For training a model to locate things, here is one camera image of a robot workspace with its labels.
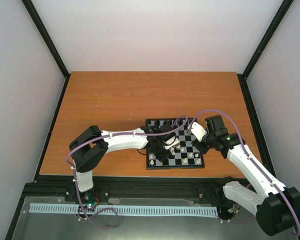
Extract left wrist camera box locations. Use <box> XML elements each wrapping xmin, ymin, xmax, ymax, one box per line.
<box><xmin>163</xmin><ymin>135</ymin><xmax>180</xmax><ymax>150</ymax></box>

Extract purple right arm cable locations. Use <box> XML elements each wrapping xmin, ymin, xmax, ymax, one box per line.
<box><xmin>189</xmin><ymin>108</ymin><xmax>300</xmax><ymax>237</ymax></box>

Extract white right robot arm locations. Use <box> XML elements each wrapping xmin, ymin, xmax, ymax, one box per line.
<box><xmin>188</xmin><ymin>115</ymin><xmax>300</xmax><ymax>236</ymax></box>

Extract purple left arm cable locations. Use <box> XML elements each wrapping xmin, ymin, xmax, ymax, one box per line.
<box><xmin>65</xmin><ymin>114</ymin><xmax>189</xmax><ymax>230</ymax></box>

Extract light blue slotted cable duct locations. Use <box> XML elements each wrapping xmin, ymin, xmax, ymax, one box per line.
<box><xmin>28</xmin><ymin>203</ymin><xmax>218</xmax><ymax>218</ymax></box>

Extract black white chessboard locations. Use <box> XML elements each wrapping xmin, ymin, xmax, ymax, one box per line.
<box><xmin>145</xmin><ymin>117</ymin><xmax>205</xmax><ymax>170</ymax></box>

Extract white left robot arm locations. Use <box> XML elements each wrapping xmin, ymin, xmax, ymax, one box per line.
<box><xmin>69</xmin><ymin>123</ymin><xmax>180</xmax><ymax>202</ymax></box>

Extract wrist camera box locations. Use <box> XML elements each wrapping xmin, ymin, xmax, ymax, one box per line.
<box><xmin>163</xmin><ymin>135</ymin><xmax>180</xmax><ymax>150</ymax></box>
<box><xmin>187</xmin><ymin>122</ymin><xmax>208</xmax><ymax>142</ymax></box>

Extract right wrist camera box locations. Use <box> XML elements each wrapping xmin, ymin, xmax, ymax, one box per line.
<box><xmin>187</xmin><ymin>122</ymin><xmax>208</xmax><ymax>142</ymax></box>

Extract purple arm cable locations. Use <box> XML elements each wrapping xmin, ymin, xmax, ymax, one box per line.
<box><xmin>189</xmin><ymin>108</ymin><xmax>300</xmax><ymax>237</ymax></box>
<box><xmin>65</xmin><ymin>114</ymin><xmax>189</xmax><ymax>230</ymax></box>

